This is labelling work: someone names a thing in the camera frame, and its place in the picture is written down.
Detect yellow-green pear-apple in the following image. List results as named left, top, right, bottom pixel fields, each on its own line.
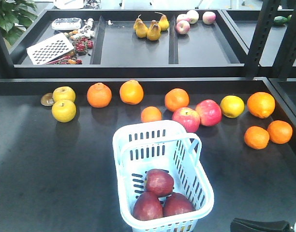
left=53, top=86, right=76, bottom=102
left=52, top=100, right=76, bottom=123

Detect small orange near apples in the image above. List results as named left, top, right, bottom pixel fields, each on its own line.
left=141, top=106, right=162, bottom=123

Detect black upper display tray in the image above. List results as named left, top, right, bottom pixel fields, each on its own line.
left=9, top=9, right=296, bottom=78

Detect yellow-green pear-apple front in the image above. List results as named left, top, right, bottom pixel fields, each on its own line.
left=52, top=100, right=76, bottom=123

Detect green avocado one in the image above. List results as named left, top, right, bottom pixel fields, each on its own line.
left=273, top=16, right=288, bottom=26

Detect wooden black produce stand left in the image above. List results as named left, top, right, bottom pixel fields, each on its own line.
left=0, top=78, right=296, bottom=232

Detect orange back row left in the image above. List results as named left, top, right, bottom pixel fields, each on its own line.
left=87, top=83, right=112, bottom=108

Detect orange behind red apples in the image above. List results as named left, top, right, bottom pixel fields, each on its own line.
left=164, top=88, right=190, bottom=112

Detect brown pear one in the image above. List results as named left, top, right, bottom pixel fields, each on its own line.
left=133, top=15, right=148, bottom=38

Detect pink apple behind post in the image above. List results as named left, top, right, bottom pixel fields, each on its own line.
left=202, top=11, right=216, bottom=25

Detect brown pear four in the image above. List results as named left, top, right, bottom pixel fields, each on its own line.
left=155, top=12, right=170, bottom=31

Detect black shelf upright post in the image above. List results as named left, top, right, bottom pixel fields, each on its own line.
left=243, top=0, right=281, bottom=79
left=270, top=4, right=296, bottom=79

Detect light blue plastic basket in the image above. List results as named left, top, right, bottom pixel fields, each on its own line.
left=112, top=120, right=214, bottom=232

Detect red yellow apple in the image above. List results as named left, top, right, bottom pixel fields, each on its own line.
left=145, top=169, right=174, bottom=197
left=133, top=192, right=163, bottom=221
left=163, top=192, right=195, bottom=217

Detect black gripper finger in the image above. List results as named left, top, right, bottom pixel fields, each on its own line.
left=230, top=218, right=294, bottom=232

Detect brown pear three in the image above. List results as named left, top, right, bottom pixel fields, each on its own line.
left=148, top=20, right=158, bottom=30

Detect orange back row right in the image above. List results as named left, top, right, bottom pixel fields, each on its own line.
left=119, top=80, right=144, bottom=105

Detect yellow round citrus fruit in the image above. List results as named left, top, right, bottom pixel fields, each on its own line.
left=220, top=95, right=245, bottom=118

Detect pale pink apple upper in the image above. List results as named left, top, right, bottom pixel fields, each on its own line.
left=187, top=10, right=199, bottom=24

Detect large red apple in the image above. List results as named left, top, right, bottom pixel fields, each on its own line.
left=172, top=107, right=201, bottom=133
left=195, top=99, right=222, bottom=127

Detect small orange right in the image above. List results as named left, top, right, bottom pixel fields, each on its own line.
left=267, top=120, right=293, bottom=144

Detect large red apple right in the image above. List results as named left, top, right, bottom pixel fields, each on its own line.
left=195, top=99, right=222, bottom=127

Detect small orange left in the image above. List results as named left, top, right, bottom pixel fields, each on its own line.
left=244, top=126, right=269, bottom=150

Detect pink apple upper tray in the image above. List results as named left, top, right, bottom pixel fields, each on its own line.
left=176, top=20, right=190, bottom=35

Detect brown mushroom slice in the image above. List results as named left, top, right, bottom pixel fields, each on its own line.
left=40, top=93, right=55, bottom=106

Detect large red apple left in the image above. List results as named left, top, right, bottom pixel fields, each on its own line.
left=172, top=107, right=201, bottom=133

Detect potted green plant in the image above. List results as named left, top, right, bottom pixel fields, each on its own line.
left=0, top=0, right=37, bottom=45

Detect large orange with nub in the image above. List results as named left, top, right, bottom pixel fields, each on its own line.
left=247, top=92, right=275, bottom=119

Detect white perforated grater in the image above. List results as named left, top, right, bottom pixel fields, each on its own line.
left=27, top=33, right=74, bottom=65

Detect yellow-green pear-apple back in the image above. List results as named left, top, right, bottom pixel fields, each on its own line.
left=53, top=86, right=76, bottom=102

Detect brown pear two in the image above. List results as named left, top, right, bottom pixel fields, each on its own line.
left=147, top=23, right=161, bottom=41

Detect orange row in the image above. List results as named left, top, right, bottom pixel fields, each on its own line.
left=87, top=83, right=112, bottom=108
left=119, top=80, right=144, bottom=105

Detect red yellow apple front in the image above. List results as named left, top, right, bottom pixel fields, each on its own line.
left=163, top=192, right=195, bottom=217

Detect black shelf upright post right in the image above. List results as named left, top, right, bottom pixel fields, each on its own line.
left=270, top=4, right=296, bottom=79

